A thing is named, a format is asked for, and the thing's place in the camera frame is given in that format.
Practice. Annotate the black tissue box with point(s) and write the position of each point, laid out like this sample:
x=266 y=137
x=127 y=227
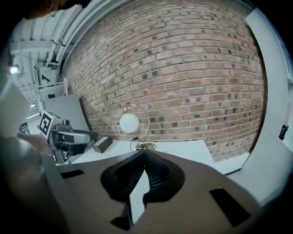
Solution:
x=101 y=146

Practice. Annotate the person's left forearm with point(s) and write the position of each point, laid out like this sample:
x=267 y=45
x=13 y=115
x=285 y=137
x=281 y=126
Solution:
x=34 y=142

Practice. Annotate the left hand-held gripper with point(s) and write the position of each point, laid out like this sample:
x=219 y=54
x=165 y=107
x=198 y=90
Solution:
x=61 y=137

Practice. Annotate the globe table lamp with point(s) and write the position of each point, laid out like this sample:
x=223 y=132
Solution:
x=128 y=123

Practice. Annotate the white tall cabinet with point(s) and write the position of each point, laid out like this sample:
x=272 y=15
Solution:
x=263 y=68

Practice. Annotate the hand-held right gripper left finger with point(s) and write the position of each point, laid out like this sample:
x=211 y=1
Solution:
x=112 y=182

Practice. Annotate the white low wall panel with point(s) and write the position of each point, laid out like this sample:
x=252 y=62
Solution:
x=231 y=163

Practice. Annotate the white ceiling pipes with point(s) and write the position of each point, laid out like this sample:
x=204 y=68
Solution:
x=60 y=43

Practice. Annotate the grey refrigerator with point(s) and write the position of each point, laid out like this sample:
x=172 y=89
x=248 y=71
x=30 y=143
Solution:
x=66 y=109

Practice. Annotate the black labelled box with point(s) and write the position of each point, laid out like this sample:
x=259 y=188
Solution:
x=283 y=132

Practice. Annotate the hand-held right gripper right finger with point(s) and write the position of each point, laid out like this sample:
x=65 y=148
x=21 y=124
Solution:
x=167 y=182

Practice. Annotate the person's grey shirt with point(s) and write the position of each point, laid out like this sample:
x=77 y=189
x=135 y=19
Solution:
x=11 y=107

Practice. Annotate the white desk with drawers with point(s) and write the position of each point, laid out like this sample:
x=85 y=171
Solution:
x=183 y=150

